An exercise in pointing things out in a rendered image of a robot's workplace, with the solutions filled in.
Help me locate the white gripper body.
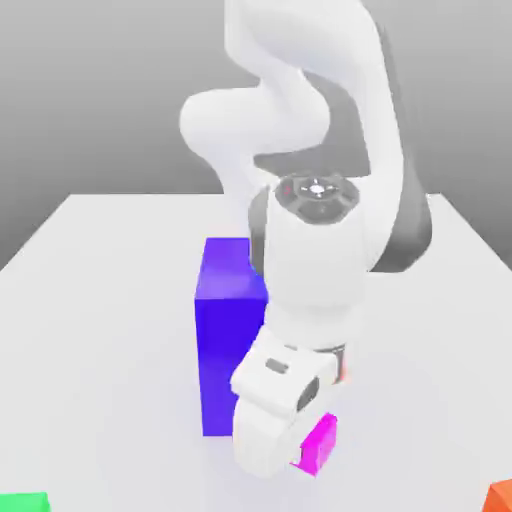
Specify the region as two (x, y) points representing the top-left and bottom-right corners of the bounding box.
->
(231, 393), (307, 480)

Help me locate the small magenta cube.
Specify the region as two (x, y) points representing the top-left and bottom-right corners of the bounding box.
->
(289, 412), (339, 478)

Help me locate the small green cube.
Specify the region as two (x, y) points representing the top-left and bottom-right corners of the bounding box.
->
(0, 492), (52, 512)

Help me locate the small orange cube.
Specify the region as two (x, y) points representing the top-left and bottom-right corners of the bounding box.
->
(481, 478), (512, 512)

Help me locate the large blue box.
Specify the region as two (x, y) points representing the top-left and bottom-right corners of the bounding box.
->
(194, 236), (270, 438)

